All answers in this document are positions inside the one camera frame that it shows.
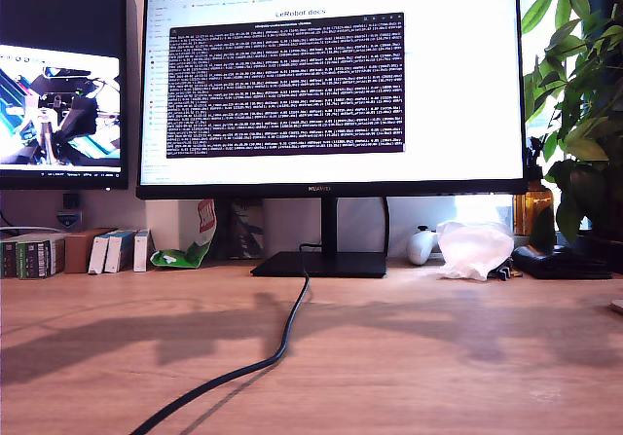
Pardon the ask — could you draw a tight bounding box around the grey printed booklet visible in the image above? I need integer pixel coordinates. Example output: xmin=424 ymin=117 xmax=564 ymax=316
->
xmin=216 ymin=199 xmax=267 ymax=261

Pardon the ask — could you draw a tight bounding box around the black Huawei monitor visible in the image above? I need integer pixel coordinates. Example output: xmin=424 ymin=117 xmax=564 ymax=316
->
xmin=135 ymin=0 xmax=531 ymax=278

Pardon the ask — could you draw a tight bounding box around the white game controller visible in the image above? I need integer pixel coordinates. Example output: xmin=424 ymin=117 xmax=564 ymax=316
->
xmin=406 ymin=225 xmax=440 ymax=267

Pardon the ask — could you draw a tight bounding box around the green white snack bag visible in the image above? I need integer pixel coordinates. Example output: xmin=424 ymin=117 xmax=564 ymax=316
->
xmin=149 ymin=199 xmax=218 ymax=270

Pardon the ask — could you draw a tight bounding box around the white plastic bag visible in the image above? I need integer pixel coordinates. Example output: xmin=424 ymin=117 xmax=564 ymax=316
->
xmin=434 ymin=219 xmax=516 ymax=282

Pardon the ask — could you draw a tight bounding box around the white and blue box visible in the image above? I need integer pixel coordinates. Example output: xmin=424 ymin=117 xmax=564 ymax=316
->
xmin=133 ymin=228 xmax=158 ymax=273
xmin=104 ymin=229 xmax=138 ymax=274
xmin=88 ymin=230 xmax=121 ymax=275

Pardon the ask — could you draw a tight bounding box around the amber glass bottle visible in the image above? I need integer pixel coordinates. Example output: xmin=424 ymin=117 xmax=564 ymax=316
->
xmin=514 ymin=180 xmax=556 ymax=250

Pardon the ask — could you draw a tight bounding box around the brown cardboard box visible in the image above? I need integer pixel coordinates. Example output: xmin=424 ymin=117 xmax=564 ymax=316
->
xmin=64 ymin=228 xmax=118 ymax=274

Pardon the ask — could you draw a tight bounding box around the black pouch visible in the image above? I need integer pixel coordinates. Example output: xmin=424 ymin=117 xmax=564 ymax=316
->
xmin=510 ymin=243 xmax=615 ymax=281

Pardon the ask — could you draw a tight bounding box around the green leafy plant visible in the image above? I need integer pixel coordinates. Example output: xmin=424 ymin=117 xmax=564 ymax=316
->
xmin=519 ymin=0 xmax=623 ymax=247

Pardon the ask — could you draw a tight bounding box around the green and white box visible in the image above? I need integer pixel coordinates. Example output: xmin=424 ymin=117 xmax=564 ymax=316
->
xmin=17 ymin=235 xmax=67 ymax=279
xmin=0 ymin=239 xmax=20 ymax=279

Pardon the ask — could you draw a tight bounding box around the dark plant pot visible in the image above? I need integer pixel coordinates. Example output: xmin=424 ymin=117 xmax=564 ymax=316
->
xmin=571 ymin=229 xmax=623 ymax=261

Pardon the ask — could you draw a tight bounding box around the black monitor with dark screen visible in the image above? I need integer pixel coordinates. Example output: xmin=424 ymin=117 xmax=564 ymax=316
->
xmin=0 ymin=0 xmax=131 ymax=191

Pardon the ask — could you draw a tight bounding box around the long black table cable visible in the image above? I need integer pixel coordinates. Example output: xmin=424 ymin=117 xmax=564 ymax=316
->
xmin=128 ymin=242 xmax=322 ymax=435

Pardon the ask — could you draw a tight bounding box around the white cable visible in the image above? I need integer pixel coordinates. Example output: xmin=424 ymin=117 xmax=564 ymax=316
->
xmin=0 ymin=225 xmax=67 ymax=236

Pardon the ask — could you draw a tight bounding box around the thin black cable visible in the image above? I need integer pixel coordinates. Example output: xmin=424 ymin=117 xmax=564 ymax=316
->
xmin=0 ymin=208 xmax=23 ymax=239

